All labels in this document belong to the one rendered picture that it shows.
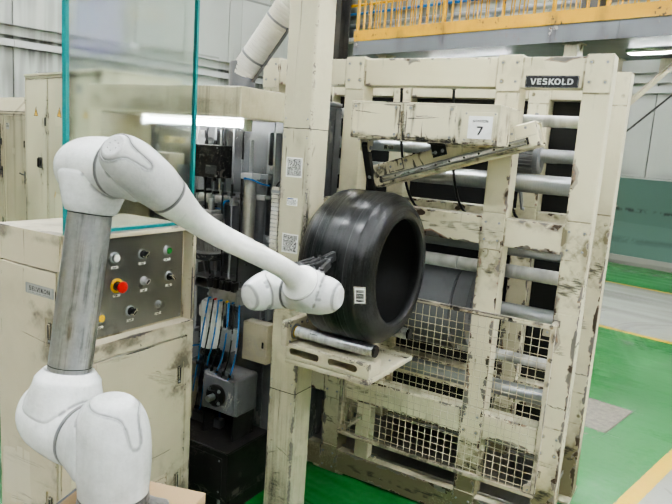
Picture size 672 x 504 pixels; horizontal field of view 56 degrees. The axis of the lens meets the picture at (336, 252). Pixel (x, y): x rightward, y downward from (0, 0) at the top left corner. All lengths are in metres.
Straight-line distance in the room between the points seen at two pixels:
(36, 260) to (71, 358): 0.72
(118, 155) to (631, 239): 10.37
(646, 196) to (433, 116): 8.97
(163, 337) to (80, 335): 0.89
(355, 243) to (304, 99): 0.61
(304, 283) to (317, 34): 1.06
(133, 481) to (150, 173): 0.66
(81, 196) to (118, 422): 0.50
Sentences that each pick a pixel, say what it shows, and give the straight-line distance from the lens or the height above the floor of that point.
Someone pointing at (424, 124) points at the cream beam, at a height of 1.70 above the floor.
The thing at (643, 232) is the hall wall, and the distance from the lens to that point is 11.25.
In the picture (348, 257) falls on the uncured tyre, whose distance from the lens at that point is 2.08.
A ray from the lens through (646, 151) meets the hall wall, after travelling 11.32.
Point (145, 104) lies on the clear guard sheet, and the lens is 2.29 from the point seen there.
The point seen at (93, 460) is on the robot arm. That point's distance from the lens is 1.47.
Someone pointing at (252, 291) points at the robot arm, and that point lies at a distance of 1.74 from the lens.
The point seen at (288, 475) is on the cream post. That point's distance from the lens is 2.71.
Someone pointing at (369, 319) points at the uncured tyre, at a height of 1.03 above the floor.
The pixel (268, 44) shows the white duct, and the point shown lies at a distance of 2.90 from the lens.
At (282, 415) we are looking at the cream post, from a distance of 2.62.
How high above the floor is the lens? 1.60
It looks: 10 degrees down
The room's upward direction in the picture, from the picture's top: 4 degrees clockwise
